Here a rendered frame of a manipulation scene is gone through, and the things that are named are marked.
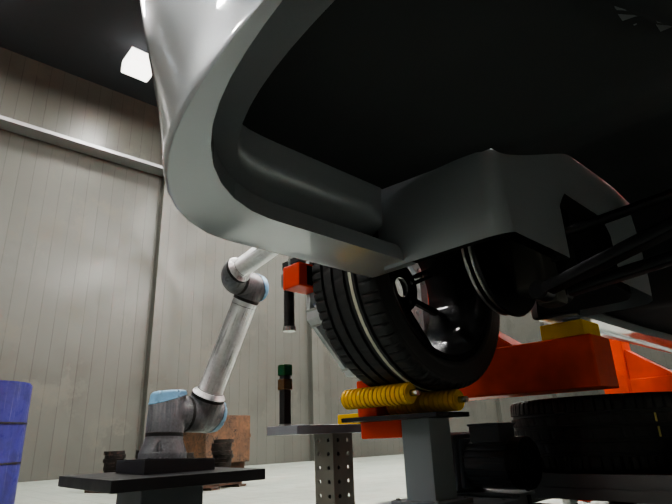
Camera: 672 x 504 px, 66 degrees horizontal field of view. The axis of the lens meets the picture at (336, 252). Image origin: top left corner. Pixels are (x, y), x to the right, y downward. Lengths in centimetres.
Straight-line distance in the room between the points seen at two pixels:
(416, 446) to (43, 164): 861
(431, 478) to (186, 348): 821
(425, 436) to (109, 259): 816
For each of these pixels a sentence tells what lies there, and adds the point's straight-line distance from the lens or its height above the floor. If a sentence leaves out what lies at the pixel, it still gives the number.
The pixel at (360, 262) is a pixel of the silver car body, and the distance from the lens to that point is 106.
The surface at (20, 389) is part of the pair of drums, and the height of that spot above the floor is 85.
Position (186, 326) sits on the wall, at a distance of 958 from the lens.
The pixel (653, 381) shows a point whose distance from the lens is 374.
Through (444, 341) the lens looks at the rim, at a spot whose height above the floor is 69.
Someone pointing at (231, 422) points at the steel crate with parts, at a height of 68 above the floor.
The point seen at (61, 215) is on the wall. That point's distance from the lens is 933.
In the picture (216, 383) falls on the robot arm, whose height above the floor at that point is 65.
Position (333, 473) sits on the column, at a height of 29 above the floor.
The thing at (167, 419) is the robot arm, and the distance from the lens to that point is 231.
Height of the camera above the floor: 40
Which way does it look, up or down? 20 degrees up
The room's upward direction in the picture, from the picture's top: 2 degrees counter-clockwise
